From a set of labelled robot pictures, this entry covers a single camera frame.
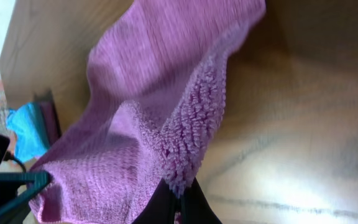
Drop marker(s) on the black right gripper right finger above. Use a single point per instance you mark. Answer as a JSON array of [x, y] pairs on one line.
[[195, 208]]

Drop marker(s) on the folded purple cloth under blue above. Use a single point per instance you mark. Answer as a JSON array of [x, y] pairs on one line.
[[51, 121]]

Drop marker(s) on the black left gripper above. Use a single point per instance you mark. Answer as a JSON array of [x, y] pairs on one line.
[[16, 190]]

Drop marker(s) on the purple microfiber cloth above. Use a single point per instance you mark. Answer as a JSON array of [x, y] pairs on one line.
[[158, 88]]

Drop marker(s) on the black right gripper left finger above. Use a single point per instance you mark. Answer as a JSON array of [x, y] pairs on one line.
[[161, 208]]

